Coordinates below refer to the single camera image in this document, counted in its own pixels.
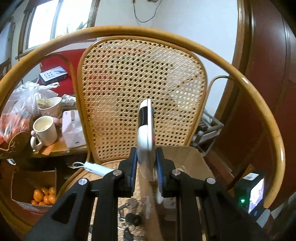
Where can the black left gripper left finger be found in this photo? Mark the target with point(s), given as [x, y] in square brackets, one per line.
[89, 203]

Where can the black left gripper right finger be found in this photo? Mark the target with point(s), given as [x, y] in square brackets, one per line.
[222, 219]

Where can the bunch of keys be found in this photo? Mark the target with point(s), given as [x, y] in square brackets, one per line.
[128, 219]

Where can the brown cardboard box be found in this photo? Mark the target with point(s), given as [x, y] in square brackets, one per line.
[171, 183]

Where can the white remote control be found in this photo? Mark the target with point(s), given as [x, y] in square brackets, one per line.
[146, 141]

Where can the cardboard box of oranges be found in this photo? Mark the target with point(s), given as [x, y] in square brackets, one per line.
[30, 189]

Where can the wooden side table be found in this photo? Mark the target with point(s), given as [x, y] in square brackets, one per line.
[59, 148]

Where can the white tissue box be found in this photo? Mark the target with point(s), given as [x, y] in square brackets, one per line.
[72, 130]

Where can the cream ceramic mug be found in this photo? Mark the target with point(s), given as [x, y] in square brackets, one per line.
[45, 133]

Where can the paper cup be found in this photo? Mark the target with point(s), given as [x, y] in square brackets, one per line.
[54, 109]

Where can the plastic bag of oranges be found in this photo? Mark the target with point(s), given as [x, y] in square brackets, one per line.
[24, 105]

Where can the blue white small box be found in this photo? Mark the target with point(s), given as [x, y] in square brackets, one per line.
[53, 75]

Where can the rattan wicker chair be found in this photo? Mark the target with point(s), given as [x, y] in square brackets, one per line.
[138, 89]

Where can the window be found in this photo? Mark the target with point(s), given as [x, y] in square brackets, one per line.
[46, 20]

